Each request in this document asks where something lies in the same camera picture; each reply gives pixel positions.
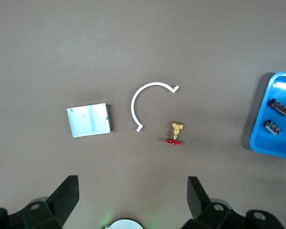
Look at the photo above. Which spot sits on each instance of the blue plastic tray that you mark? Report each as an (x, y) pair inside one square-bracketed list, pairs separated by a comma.
[(271, 148)]

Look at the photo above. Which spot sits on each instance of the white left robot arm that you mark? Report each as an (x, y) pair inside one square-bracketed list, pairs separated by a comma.
[(125, 224)]

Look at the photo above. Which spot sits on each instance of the black electrolytic capacitor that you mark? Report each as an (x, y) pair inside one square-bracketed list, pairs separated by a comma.
[(272, 127), (278, 107)]

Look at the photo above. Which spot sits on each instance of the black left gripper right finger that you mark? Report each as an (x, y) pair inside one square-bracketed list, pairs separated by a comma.
[(200, 202)]

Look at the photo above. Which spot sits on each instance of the brown table mat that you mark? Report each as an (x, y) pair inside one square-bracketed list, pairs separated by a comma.
[(143, 47)]

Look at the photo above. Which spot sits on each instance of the silver metal module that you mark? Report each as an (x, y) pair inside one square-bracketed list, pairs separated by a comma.
[(89, 120)]

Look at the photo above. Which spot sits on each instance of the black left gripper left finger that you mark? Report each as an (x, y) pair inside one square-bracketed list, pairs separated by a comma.
[(62, 202)]

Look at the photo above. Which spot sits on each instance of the white curved plastic bracket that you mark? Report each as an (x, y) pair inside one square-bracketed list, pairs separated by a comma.
[(133, 105)]

